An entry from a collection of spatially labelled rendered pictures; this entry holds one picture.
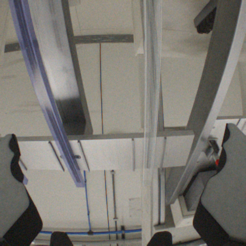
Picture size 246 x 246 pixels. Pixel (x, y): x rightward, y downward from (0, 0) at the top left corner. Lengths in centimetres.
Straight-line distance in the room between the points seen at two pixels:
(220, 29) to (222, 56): 4
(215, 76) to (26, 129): 202
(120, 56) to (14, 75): 118
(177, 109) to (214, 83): 185
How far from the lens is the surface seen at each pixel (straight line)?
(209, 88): 35
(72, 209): 223
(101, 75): 209
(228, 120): 41
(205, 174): 50
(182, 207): 59
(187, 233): 69
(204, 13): 69
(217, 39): 33
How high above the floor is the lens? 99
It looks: 1 degrees down
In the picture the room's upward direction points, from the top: 177 degrees clockwise
